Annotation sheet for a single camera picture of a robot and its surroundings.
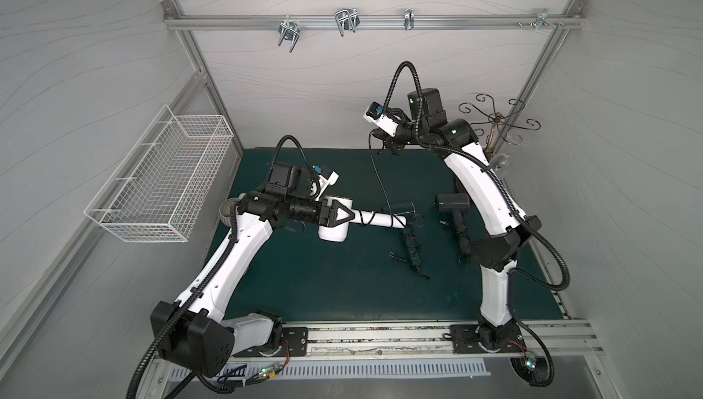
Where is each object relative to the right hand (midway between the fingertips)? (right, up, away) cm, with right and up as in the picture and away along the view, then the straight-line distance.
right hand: (376, 127), depth 75 cm
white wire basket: (-56, -17, -6) cm, 59 cm away
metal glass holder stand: (+40, +4, +12) cm, 42 cm away
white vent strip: (-30, -64, -6) cm, 71 cm away
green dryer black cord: (+13, -37, +14) cm, 42 cm away
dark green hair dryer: (+11, -25, +19) cm, 33 cm away
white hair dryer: (-10, -27, -9) cm, 31 cm away
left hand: (-8, -24, -5) cm, 26 cm away
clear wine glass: (+42, -8, +14) cm, 45 cm away
